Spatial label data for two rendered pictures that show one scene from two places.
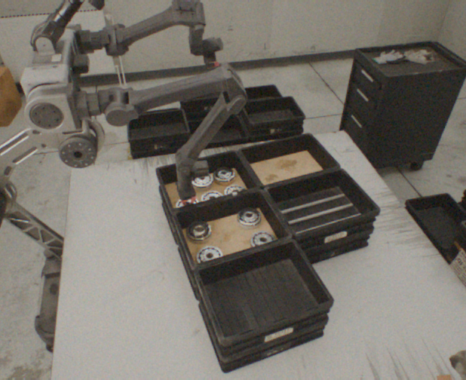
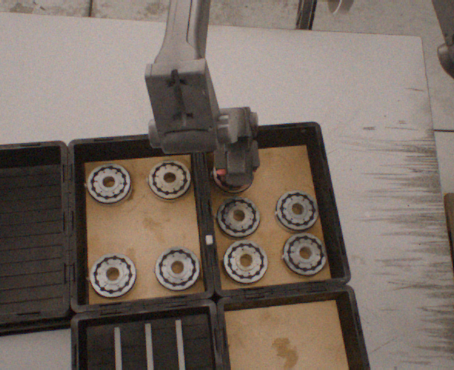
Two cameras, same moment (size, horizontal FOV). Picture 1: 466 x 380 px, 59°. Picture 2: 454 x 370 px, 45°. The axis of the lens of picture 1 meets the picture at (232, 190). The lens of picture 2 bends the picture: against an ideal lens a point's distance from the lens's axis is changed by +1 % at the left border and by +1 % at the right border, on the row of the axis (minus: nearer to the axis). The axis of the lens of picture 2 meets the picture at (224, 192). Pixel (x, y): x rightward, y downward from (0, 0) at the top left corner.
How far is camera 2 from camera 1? 134 cm
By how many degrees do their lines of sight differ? 53
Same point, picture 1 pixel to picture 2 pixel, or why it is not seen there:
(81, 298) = (144, 44)
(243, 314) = (1, 210)
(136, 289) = (136, 107)
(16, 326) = not seen: hidden behind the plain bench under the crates
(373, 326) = not seen: outside the picture
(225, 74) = (163, 64)
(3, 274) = (336, 25)
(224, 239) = (148, 219)
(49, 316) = not seen: hidden behind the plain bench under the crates
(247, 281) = (52, 232)
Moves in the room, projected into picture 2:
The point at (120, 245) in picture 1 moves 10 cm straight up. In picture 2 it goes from (223, 94) to (226, 75)
